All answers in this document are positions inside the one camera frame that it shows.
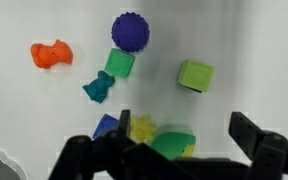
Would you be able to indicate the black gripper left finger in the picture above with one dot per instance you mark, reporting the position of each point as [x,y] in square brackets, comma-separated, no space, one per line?
[84,156]

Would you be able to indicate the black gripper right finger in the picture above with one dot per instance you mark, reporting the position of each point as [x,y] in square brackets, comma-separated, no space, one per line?
[270,150]

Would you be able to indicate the blue block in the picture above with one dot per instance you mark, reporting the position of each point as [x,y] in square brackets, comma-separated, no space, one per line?
[105,125]

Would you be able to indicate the green plastic bowl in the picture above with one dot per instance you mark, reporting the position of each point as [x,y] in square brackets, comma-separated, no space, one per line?
[169,145]

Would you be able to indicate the yellow spiky toy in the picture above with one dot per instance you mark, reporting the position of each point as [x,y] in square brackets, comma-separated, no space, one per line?
[142,128]

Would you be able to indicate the teal animal toy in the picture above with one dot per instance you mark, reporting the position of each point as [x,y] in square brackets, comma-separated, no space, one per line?
[99,87]

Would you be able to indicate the yellow rubber animal toy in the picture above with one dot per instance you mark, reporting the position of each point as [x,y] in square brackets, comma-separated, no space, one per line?
[189,151]

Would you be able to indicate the grey metal plate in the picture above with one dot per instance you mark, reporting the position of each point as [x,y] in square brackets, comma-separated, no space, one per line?
[0,166]

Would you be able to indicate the lime green cube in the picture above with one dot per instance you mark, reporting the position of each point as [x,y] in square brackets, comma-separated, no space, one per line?
[197,75]

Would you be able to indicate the orange animal toy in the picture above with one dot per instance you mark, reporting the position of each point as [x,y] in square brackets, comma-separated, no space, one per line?
[49,55]

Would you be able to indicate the purple spiky ball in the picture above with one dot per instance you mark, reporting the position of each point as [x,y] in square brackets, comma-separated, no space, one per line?
[130,32]

